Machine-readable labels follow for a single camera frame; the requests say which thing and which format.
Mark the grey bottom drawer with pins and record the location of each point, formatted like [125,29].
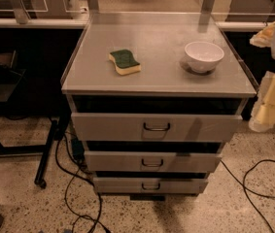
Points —
[149,185]

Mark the green yellow sponge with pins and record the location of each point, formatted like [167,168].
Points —
[124,61]

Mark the grey top drawer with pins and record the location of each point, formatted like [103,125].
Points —
[154,127]

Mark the black metal stand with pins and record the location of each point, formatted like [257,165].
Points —
[10,80]

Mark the white bowl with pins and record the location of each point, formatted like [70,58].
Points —
[203,57]

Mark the grey drawer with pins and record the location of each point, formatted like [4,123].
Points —
[149,185]
[154,127]
[170,162]

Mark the yellow taped gripper finger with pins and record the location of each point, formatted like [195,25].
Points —
[263,112]

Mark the grey drawer cabinet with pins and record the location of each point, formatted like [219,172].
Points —
[165,85]

